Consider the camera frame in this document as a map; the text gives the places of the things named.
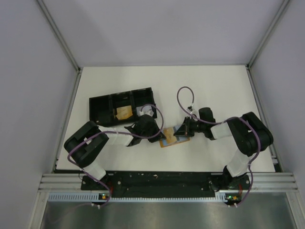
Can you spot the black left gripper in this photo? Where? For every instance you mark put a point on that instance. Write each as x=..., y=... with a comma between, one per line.
x=160, y=136

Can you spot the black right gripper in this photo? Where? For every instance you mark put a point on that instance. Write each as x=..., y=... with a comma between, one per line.
x=185, y=130

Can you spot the yellow leather card holder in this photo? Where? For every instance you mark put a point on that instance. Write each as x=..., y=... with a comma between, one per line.
x=178, y=141

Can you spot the gold credit card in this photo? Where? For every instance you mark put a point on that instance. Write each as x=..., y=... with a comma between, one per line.
x=170, y=138

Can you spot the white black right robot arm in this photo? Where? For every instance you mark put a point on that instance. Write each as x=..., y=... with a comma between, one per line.
x=251, y=137

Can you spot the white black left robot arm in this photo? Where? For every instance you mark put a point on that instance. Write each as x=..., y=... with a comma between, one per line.
x=85, y=145

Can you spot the silver card in tray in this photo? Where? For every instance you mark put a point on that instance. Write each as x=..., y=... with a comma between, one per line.
x=138, y=110

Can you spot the orange card in tray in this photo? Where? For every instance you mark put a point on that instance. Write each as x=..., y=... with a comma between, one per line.
x=124, y=112

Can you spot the black three-compartment tray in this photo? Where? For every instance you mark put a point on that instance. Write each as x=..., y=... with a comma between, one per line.
x=102, y=109

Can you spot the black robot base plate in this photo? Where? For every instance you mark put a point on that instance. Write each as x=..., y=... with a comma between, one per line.
x=152, y=184

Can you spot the aluminium front frame rail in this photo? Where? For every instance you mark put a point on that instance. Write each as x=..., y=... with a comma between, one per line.
x=263, y=182

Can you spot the aluminium frame post right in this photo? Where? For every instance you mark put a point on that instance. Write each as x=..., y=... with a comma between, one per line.
x=269, y=32

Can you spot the aluminium frame post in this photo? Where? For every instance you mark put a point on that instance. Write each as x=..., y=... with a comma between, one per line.
x=58, y=35
x=269, y=32

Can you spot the aluminium frame post left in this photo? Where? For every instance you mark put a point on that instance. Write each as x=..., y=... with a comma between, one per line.
x=58, y=35

